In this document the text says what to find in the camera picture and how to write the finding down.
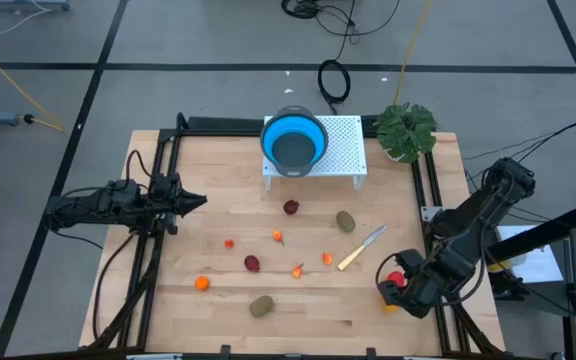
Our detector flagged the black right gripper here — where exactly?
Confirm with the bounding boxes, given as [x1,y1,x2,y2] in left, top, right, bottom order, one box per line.
[378,248,457,320]

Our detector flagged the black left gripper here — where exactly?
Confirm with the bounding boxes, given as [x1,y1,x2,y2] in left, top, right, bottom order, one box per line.
[151,172,208,236]

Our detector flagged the brown green kiwi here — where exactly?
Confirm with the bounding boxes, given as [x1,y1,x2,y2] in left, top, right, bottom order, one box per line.
[248,294,276,319]
[335,209,357,234]

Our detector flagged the blue collapsible bowl grey rim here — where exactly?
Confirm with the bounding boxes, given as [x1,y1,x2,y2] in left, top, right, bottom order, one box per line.
[259,104,329,179]

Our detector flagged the white box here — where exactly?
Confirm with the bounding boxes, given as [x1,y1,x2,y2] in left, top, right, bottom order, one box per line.
[495,224,565,285]

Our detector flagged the white perforated shelf riser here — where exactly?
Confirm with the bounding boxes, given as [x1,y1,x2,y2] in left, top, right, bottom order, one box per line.
[261,114,369,193]

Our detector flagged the green plant in white pot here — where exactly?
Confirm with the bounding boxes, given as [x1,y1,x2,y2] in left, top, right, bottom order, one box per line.
[371,102,440,165]

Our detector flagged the black diagonal support beam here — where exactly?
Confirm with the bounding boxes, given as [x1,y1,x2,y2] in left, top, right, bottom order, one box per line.
[487,203,576,264]

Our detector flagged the black metal rig frame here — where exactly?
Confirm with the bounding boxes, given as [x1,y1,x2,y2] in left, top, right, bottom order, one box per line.
[87,112,507,360]

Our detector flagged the black coiled hanging cable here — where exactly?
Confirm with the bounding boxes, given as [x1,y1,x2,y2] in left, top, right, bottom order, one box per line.
[316,0,357,116]

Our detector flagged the yellow floor cable black plug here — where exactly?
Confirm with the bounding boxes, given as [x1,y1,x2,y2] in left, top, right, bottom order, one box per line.
[0,35,65,133]

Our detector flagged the black floor cable bundle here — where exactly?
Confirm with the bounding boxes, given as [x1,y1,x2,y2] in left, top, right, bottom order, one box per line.
[280,0,402,45]

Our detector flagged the yellow hanging cable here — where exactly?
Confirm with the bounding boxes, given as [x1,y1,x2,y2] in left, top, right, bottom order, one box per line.
[392,0,433,106]

